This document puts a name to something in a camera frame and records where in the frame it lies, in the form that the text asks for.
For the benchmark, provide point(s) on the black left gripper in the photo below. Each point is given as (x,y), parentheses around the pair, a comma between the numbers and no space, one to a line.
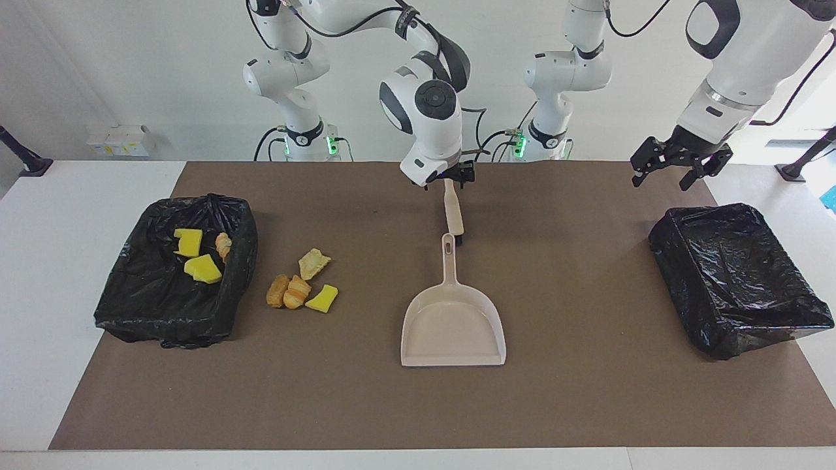
(687,147)

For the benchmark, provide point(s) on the cyan object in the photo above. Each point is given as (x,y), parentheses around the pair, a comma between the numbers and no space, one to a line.
(831,199)

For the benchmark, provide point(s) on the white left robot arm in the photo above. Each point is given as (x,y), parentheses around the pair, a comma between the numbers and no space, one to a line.
(744,65)

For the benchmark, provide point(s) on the black camera stand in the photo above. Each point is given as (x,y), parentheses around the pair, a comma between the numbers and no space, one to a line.
(793,171)
(36,166)

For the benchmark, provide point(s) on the striped croissant piece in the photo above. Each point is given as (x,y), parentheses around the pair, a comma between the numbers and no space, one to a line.
(224,247)

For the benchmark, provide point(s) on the white wall box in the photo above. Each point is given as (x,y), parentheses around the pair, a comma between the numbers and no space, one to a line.
(130,140)

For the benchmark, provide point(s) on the beige plastic dustpan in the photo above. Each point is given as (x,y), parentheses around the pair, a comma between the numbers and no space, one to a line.
(454,326)

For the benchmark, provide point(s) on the small yellow sponge piece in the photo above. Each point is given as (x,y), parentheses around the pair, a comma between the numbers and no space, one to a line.
(321,299)

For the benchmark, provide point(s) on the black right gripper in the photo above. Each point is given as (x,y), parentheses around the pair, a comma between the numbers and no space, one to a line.
(460,171)

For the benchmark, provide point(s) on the striped bread roll piece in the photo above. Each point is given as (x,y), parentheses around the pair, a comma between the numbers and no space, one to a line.
(297,292)

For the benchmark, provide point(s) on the small white labelled box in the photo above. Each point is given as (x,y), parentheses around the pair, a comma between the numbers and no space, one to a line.
(98,145)

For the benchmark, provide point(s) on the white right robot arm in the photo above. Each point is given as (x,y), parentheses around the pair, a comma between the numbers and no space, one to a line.
(431,124)

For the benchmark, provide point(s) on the pale bread chunk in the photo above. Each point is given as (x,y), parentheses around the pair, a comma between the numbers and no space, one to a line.
(313,263)

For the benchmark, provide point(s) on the brown table mat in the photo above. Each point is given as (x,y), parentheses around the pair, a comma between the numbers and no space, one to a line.
(326,391)

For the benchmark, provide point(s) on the brown bread roll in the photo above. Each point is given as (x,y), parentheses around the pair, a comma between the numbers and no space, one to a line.
(277,291)

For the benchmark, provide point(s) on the bin lined with black bag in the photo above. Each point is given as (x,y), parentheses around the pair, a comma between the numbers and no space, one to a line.
(738,281)
(144,307)

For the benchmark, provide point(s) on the beige brush with black bristles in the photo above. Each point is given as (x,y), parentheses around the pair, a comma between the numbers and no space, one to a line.
(454,215)

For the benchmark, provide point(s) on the green and yellow sponge piece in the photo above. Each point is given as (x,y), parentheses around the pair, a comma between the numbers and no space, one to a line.
(204,269)

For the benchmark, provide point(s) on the notched yellow sponge piece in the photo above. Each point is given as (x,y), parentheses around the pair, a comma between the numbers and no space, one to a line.
(189,243)

